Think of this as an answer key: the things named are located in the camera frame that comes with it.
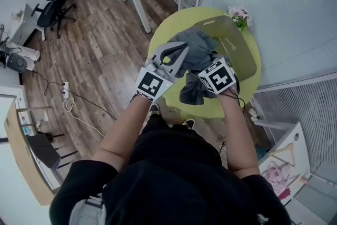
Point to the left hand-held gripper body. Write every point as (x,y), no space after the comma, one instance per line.
(152,84)

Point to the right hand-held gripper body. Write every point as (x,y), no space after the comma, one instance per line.
(218,77)

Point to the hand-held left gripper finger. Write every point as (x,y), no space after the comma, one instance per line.
(168,46)
(179,63)

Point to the dark grey garment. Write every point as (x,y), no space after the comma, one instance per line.
(200,47)

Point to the grey plastic bin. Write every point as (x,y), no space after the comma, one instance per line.
(237,44)

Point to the person's left forearm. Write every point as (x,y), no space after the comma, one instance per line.
(121,134)

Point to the person's right forearm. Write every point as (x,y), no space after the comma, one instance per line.
(237,134)

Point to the dark teal bin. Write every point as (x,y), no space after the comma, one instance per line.
(263,153)

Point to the wooden clothes hanger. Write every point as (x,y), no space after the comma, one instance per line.
(285,151)

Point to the round table with yellow tablecloth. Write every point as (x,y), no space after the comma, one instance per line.
(171,23)

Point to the person's left shoe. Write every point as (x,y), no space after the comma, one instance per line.
(154,109)

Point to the person's shoe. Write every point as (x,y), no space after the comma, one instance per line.
(154,109)
(189,123)

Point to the white floor plug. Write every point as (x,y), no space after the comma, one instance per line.
(254,114)

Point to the person's right shoe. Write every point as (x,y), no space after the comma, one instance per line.
(189,123)

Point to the pink flower bouquet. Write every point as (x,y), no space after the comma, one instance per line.
(241,17)

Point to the white power strip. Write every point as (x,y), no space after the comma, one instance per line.
(65,89)

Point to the person's black shirt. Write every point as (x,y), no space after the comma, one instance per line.
(171,181)

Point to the light pink garment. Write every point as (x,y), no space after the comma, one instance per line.
(275,177)

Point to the black office chair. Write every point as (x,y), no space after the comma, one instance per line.
(50,10)

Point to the black stool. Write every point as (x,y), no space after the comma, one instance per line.
(42,147)

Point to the red cloth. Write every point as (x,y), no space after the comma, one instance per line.
(285,194)

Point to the black round device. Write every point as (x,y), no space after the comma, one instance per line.
(17,63)

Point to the small white side desk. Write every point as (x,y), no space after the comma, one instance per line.
(26,26)

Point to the grey worn pouch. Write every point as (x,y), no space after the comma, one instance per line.
(88,210)

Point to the light wooden board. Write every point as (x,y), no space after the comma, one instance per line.
(23,160)

